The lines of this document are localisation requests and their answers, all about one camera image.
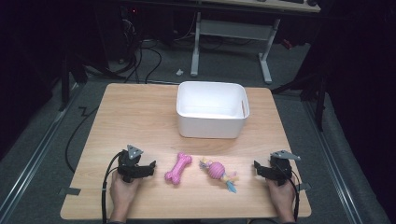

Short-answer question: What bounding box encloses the black floor cable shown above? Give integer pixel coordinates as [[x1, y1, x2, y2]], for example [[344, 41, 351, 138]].
[[64, 105, 100, 174]]

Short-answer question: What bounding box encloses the metal floor rail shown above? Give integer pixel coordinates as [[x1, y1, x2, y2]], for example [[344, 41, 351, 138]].
[[0, 83, 82, 216], [303, 101, 364, 224]]

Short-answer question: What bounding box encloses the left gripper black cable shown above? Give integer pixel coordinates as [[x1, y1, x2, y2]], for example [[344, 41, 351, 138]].
[[101, 151, 124, 224]]

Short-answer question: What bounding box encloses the white plastic bin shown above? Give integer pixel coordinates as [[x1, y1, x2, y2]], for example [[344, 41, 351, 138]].
[[176, 80, 250, 140]]

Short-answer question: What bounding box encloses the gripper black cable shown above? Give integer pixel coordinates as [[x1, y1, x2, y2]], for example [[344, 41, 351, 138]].
[[101, 151, 124, 224], [289, 175, 302, 222]]

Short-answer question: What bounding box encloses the bundle of black cables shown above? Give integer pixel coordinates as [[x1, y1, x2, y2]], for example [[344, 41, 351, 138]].
[[106, 7, 163, 84]]

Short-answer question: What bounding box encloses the pink bone toy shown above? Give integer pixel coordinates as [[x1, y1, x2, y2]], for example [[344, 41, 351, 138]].
[[163, 151, 193, 186]]

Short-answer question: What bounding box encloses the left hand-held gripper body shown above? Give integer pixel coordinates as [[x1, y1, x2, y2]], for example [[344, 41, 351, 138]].
[[117, 144, 148, 184]]

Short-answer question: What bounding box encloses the desk with white legs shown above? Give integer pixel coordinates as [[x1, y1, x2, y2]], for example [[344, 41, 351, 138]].
[[190, 0, 321, 85]]

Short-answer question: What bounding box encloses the black metal stand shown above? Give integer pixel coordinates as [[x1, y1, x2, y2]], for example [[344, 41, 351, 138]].
[[58, 50, 89, 112], [270, 73, 329, 133]]

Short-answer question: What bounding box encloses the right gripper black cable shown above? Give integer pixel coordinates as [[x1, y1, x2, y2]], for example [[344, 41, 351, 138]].
[[289, 175, 302, 222]]

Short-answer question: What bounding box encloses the person's left hand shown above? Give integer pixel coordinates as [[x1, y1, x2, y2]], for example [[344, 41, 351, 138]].
[[109, 171, 141, 217]]

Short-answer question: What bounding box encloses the person's right hand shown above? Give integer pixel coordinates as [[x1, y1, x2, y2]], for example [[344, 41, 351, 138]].
[[266, 178, 297, 217]]

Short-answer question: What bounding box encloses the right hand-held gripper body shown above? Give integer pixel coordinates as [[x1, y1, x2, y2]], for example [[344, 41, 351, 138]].
[[267, 149, 302, 187]]

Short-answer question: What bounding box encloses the pink ball rope toy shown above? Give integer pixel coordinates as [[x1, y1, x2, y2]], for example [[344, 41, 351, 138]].
[[199, 157, 240, 194]]

